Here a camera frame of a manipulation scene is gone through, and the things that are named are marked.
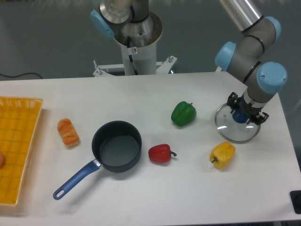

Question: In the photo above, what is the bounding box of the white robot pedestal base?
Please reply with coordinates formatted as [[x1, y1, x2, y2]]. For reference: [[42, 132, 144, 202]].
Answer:
[[90, 10, 177, 75]]

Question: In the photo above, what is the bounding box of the red bell pepper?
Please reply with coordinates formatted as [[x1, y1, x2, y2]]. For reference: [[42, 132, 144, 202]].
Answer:
[[148, 144, 177, 163]]

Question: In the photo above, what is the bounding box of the black cable on floor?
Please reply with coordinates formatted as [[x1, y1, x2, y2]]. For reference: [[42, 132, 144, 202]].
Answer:
[[0, 72, 43, 80]]

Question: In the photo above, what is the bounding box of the orange bread roll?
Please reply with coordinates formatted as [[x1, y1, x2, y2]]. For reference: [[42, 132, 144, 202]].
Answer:
[[57, 118, 79, 147]]

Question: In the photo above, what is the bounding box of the green bell pepper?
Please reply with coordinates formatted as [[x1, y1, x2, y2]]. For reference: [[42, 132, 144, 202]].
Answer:
[[171, 101, 197, 127]]

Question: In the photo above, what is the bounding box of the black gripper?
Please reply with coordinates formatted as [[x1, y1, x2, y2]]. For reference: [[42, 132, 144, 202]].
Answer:
[[226, 92, 269, 125]]

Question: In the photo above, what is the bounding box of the black device at table corner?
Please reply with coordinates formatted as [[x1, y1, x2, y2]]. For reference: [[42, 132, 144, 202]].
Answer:
[[290, 190, 301, 214]]

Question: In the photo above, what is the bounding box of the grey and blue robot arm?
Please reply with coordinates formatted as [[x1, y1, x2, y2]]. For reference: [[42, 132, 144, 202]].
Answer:
[[90, 0, 287, 125]]

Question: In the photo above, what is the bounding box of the glass lid with blue knob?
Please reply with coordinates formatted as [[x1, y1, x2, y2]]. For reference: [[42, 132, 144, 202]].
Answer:
[[214, 104, 261, 144]]

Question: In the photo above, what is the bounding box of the yellow bell pepper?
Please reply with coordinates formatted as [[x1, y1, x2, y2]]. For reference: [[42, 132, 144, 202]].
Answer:
[[209, 142, 236, 170]]

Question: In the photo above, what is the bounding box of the yellow wicker basket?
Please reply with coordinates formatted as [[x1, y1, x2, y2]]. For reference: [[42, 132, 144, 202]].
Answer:
[[0, 96, 43, 206]]

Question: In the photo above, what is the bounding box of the black saucepan with blue handle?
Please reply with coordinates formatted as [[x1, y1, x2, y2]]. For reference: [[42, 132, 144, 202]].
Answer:
[[53, 121, 142, 200]]

